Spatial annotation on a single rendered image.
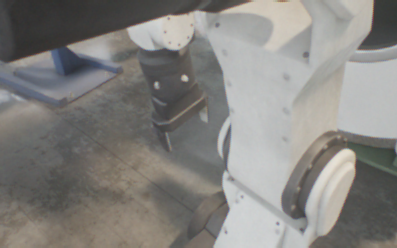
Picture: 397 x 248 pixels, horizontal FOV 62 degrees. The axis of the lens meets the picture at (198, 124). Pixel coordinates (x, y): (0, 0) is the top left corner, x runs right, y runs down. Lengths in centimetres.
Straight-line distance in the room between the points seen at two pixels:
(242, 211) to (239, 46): 32
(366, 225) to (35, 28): 124
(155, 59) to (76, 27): 35
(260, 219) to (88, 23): 46
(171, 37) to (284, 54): 20
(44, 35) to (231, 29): 24
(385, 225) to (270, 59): 106
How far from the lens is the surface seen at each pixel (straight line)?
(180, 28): 49
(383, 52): 114
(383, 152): 161
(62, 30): 18
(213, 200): 100
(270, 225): 57
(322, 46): 31
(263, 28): 37
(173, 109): 59
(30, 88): 211
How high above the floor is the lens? 96
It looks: 36 degrees down
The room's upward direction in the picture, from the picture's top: 2 degrees counter-clockwise
